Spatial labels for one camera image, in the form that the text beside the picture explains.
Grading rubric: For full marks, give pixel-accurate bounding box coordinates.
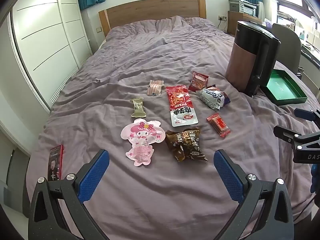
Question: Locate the white printer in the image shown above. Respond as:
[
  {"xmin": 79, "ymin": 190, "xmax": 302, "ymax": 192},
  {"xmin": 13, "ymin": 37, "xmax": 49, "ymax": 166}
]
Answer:
[{"xmin": 229, "ymin": 0, "xmax": 259, "ymax": 15}]

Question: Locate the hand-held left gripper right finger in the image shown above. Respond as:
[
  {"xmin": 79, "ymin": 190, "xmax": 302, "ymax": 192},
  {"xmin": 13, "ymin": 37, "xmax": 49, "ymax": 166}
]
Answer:
[{"xmin": 213, "ymin": 149, "xmax": 294, "ymax": 240}]

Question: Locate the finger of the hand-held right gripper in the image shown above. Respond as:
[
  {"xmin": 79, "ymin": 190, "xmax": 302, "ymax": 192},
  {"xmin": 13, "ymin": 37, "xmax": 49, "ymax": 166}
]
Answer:
[
  {"xmin": 294, "ymin": 108, "xmax": 320, "ymax": 122},
  {"xmin": 273, "ymin": 126, "xmax": 307, "ymax": 150}
]

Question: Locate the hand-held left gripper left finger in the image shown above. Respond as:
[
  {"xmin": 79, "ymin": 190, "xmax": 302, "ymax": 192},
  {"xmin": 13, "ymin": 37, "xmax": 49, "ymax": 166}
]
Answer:
[{"xmin": 28, "ymin": 149, "xmax": 110, "ymax": 240}]

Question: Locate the green cardboard box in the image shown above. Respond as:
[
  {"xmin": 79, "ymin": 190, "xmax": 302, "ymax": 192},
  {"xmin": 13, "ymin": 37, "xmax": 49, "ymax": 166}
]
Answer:
[{"xmin": 260, "ymin": 69, "xmax": 307, "ymax": 106}]

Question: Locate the white desk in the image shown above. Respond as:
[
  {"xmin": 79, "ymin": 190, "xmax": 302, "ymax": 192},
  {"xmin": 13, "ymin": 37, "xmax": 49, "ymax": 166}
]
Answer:
[{"xmin": 297, "ymin": 30, "xmax": 320, "ymax": 90}]

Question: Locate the pink cartoon shaped packet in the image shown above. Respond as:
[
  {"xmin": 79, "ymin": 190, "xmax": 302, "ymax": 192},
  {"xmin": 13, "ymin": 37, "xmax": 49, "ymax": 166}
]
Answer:
[{"xmin": 121, "ymin": 119, "xmax": 165, "ymax": 167}]

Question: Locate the red smartphone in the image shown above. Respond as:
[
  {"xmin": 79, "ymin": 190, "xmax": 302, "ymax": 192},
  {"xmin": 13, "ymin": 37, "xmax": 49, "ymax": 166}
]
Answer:
[{"xmin": 47, "ymin": 144, "xmax": 64, "ymax": 182}]

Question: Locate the person's right hand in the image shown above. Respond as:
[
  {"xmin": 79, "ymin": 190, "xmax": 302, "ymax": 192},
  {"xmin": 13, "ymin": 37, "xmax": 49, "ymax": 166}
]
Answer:
[{"xmin": 310, "ymin": 164, "xmax": 320, "ymax": 193}]

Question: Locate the dark red noodle snack packet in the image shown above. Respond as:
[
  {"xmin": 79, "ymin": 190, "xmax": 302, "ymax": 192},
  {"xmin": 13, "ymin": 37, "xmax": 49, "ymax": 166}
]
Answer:
[{"xmin": 188, "ymin": 71, "xmax": 209, "ymax": 92}]

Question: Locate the small red snack packet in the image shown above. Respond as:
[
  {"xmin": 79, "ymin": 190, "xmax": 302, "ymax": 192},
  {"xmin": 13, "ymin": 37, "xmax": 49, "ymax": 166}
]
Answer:
[{"xmin": 206, "ymin": 113, "xmax": 231, "ymax": 138}]

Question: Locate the brown snack packet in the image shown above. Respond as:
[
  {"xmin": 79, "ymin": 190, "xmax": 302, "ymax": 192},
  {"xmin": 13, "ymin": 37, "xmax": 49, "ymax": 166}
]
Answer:
[{"xmin": 165, "ymin": 127, "xmax": 208, "ymax": 163}]

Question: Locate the wooden headboard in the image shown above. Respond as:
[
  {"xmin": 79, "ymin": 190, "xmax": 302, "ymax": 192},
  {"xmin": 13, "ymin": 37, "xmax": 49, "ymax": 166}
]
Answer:
[{"xmin": 99, "ymin": 0, "xmax": 207, "ymax": 37}]

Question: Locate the white blue snack packet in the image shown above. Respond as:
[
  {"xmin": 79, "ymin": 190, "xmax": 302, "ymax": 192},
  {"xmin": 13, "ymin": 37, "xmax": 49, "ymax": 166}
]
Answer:
[{"xmin": 195, "ymin": 84, "xmax": 231, "ymax": 111}]

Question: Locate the pink striped candy packet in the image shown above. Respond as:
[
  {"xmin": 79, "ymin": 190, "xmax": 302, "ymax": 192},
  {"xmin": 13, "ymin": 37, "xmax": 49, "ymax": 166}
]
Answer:
[{"xmin": 147, "ymin": 79, "xmax": 164, "ymax": 97}]

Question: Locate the black and copper kettle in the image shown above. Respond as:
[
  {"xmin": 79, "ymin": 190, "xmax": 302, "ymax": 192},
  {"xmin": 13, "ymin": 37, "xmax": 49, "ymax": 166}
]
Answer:
[{"xmin": 225, "ymin": 21, "xmax": 280, "ymax": 97}]

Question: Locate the long red white snack packet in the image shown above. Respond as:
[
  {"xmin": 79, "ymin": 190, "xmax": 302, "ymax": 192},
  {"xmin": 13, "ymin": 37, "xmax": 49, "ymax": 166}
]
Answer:
[{"xmin": 165, "ymin": 85, "xmax": 199, "ymax": 127}]

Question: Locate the wooden dresser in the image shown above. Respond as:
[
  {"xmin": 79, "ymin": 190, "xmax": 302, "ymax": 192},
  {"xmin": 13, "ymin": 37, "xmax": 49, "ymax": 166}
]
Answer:
[{"xmin": 227, "ymin": 10, "xmax": 262, "ymax": 34}]

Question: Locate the olive green small packet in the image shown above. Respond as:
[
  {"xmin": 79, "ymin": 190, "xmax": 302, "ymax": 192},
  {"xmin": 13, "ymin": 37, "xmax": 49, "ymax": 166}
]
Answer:
[{"xmin": 129, "ymin": 97, "xmax": 147, "ymax": 118}]

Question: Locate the grey chair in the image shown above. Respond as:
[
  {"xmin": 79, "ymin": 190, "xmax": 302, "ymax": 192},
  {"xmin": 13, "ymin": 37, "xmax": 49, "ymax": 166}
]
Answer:
[{"xmin": 271, "ymin": 23, "xmax": 303, "ymax": 80}]

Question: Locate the white wardrobe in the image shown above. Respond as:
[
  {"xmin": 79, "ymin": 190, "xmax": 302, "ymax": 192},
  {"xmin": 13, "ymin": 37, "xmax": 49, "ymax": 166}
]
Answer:
[{"xmin": 10, "ymin": 0, "xmax": 92, "ymax": 110}]

